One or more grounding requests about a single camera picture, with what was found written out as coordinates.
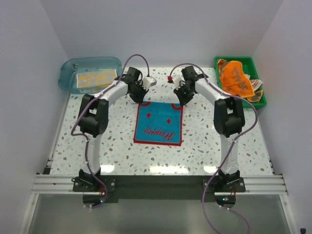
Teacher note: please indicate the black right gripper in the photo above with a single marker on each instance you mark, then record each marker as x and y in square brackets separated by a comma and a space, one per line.
[183, 100]

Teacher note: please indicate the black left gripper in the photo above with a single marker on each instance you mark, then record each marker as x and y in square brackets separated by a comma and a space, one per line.
[139, 99]

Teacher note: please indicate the yellow grey patterned towel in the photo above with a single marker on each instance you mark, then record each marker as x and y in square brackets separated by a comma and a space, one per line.
[94, 79]

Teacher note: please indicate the red patterned towel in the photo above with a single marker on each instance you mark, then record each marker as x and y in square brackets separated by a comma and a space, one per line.
[159, 123]

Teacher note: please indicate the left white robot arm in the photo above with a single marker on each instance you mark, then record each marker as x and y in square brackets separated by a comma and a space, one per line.
[93, 121]

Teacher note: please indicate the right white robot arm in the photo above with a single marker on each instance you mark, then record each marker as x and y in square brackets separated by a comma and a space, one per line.
[228, 121]

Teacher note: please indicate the orange patterned towel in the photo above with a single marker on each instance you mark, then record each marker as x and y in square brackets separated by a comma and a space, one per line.
[232, 76]

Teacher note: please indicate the teal transparent plastic bin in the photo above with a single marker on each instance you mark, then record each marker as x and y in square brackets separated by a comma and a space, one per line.
[68, 80]

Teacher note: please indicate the grey yellow-edged towel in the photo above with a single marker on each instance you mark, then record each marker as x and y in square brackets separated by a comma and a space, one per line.
[254, 96]

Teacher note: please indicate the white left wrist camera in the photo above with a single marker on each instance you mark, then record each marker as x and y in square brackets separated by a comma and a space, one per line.
[147, 82]

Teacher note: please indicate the black metal base rail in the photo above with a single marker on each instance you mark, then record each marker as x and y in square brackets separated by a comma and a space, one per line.
[162, 187]

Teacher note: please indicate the aluminium frame rail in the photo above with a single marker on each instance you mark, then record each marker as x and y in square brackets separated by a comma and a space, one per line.
[255, 185]

